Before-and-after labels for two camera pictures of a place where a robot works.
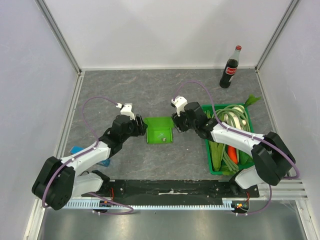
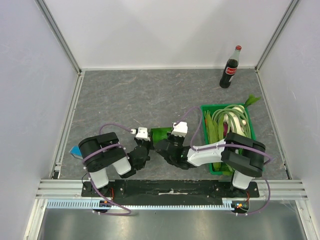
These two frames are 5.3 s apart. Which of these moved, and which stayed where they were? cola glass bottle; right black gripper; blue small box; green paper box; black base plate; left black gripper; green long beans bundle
Moved: right black gripper; left black gripper; green paper box
Stayed: blue small box; black base plate; cola glass bottle; green long beans bundle
